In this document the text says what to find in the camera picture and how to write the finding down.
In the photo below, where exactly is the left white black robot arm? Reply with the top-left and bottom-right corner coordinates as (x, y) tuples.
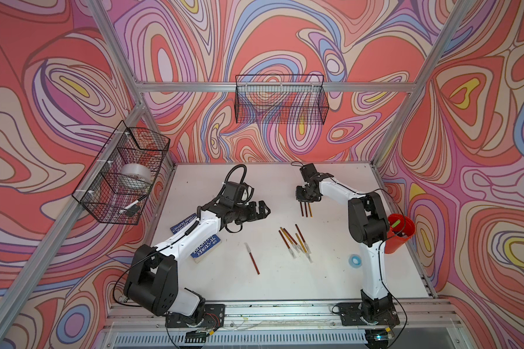
(123, 201), (271, 317)

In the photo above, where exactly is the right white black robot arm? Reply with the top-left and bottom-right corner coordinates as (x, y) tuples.
(295, 164), (400, 327)

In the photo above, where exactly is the blue treehouse paperback book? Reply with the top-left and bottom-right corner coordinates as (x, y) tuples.
(164, 212), (221, 261)

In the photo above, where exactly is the yellow knife centre group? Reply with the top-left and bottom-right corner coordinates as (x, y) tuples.
(281, 228), (301, 253)

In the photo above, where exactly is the red knife centre right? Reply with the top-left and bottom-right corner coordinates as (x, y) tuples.
(295, 224), (310, 254)

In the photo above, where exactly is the blue tape roll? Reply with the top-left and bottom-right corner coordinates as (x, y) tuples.
(348, 254), (362, 268)

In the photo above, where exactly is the small object in left basket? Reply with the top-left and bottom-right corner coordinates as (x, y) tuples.
(119, 200), (141, 218)

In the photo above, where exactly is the red plastic cup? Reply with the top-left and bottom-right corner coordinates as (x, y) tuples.
(385, 214), (416, 254)

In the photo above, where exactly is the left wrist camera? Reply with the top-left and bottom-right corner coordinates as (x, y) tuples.
(222, 182), (255, 206)

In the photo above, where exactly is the grey duct tape roll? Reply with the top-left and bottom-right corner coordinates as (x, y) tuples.
(118, 164), (153, 190)

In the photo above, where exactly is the black wire basket back wall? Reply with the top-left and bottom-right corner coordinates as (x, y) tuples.
(234, 73), (329, 125)

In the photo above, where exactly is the black wire basket wall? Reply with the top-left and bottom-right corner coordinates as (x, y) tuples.
(72, 122), (170, 225)
(234, 73), (329, 125)

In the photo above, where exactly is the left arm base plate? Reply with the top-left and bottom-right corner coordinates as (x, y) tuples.
(165, 303), (226, 330)

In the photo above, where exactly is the black wire basket left wall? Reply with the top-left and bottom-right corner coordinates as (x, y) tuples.
(72, 122), (170, 225)

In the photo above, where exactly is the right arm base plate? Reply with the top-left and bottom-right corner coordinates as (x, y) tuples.
(332, 302), (400, 327)

